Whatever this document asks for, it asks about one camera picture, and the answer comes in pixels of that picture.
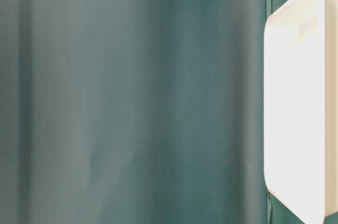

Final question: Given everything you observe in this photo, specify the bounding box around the white plastic tray case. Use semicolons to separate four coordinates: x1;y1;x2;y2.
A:
264;0;337;223

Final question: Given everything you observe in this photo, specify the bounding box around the green table cloth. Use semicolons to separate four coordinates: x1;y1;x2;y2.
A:
1;0;299;223

